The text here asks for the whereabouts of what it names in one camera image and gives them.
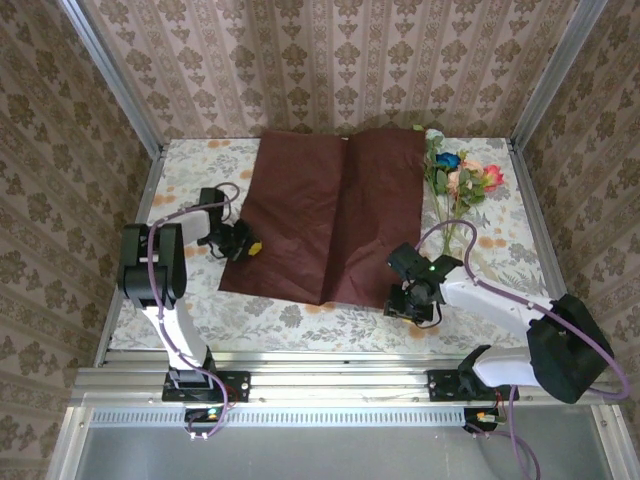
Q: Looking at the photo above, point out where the aluminium frame post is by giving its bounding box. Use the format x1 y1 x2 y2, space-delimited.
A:
510 0 610 149
58 0 167 157

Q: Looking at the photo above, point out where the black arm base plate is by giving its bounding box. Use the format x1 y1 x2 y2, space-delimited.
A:
160 369 252 403
427 368 521 403

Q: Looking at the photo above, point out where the slotted grey cable duct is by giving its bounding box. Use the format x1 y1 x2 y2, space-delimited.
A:
89 408 596 428

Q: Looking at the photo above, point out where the small black controller board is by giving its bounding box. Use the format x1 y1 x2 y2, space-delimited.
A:
462 407 507 434
183 406 225 435

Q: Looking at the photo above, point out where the grey metal panel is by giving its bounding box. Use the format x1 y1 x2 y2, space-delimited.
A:
47 405 640 480

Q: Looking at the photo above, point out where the aluminium table side rail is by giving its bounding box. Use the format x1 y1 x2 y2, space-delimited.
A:
93 144 167 369
507 139 592 364

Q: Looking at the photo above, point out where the artificial flower bunch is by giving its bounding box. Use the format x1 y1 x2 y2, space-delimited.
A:
444 163 505 254

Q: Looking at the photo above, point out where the dark red wrapping paper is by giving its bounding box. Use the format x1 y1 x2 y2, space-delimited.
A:
218 127 427 310

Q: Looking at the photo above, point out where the pale white artificial flower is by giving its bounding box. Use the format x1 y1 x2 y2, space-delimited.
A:
412 123 449 151

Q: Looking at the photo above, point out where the peach artificial rose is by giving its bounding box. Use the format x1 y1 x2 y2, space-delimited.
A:
439 158 485 254

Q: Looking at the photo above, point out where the aluminium extrusion rail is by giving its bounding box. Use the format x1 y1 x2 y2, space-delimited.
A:
69 349 615 407

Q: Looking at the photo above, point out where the blue artificial rose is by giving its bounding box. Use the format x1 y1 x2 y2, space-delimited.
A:
423 151 460 236

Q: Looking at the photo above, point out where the floral print tablecloth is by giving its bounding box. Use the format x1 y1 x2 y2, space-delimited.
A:
109 137 565 355

